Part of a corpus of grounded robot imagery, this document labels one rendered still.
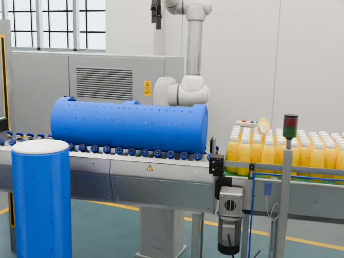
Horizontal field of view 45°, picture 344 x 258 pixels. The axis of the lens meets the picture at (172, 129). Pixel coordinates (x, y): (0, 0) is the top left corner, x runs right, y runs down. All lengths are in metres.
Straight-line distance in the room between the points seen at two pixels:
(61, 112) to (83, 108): 0.13
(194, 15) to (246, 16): 2.11
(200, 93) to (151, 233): 1.08
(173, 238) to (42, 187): 1.26
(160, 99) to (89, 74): 1.55
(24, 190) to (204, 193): 0.94
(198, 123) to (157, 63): 1.79
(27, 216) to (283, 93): 3.42
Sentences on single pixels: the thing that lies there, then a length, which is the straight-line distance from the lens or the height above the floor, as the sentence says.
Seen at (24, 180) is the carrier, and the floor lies 0.89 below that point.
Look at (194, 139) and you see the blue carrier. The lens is 2.22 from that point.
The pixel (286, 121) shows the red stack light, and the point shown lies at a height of 1.23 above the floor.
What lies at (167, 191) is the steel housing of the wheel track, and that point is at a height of 0.75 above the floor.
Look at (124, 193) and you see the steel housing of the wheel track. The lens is 2.46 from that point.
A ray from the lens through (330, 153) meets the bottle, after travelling 2.22.
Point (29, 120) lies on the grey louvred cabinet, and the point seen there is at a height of 0.71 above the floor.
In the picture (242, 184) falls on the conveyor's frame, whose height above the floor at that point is 0.87.
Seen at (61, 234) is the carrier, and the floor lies 0.59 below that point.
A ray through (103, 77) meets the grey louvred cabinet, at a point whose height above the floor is 1.22.
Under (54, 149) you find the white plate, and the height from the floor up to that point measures 1.04.
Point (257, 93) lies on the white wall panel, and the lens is 4.95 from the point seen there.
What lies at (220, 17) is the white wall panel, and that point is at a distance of 5.05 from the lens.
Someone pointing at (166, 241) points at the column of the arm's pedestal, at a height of 0.17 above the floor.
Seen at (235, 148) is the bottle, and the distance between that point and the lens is 2.20.
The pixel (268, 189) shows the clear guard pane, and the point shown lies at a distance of 2.12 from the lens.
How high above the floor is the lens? 1.56
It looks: 11 degrees down
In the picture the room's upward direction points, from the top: 1 degrees clockwise
